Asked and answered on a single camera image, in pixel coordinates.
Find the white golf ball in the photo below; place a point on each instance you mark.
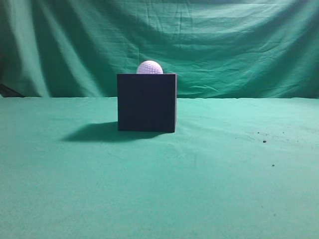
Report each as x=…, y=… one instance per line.
x=149, y=67

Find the black cube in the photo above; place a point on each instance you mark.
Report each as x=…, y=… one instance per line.
x=147, y=102

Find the green cloth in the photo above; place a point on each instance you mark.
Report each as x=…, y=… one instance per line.
x=243, y=162

